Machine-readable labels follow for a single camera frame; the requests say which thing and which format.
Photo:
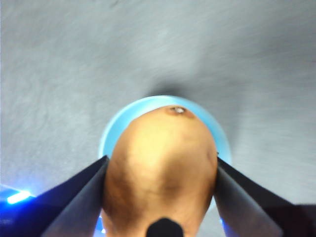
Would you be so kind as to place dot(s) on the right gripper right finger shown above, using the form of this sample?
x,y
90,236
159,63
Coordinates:
x,y
251,207

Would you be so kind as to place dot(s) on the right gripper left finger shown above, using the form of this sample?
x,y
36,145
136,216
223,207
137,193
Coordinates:
x,y
61,209

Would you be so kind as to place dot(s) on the brown potato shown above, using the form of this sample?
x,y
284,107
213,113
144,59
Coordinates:
x,y
160,168

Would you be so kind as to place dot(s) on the blue ribbed bowl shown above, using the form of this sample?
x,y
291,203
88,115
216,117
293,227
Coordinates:
x,y
118,123

